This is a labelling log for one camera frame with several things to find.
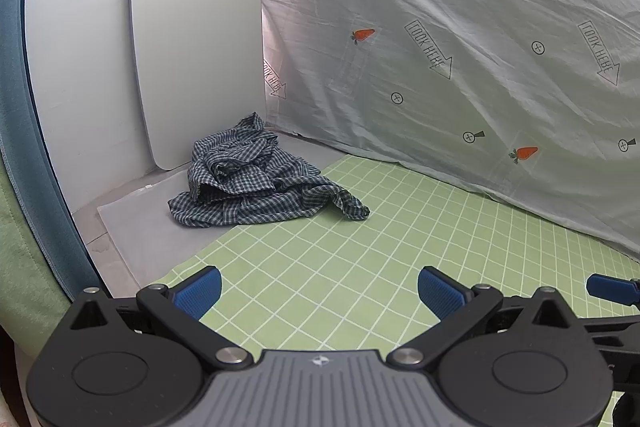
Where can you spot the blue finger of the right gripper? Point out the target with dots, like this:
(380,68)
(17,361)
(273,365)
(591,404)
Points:
(624,292)

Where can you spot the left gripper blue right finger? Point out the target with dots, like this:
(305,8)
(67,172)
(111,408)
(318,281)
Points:
(463,313)

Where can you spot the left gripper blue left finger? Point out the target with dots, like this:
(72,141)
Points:
(178,311)

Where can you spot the blue plaid shirt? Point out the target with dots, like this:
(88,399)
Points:
(241,176)

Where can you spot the green grid cutting mat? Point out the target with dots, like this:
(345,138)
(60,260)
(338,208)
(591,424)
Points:
(328,283)

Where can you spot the teal fabric strip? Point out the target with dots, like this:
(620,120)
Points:
(28,165)

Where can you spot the carrot print backdrop sheet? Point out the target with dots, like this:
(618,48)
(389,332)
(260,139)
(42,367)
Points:
(532,102)

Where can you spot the white rounded board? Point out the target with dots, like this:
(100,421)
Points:
(199,70)

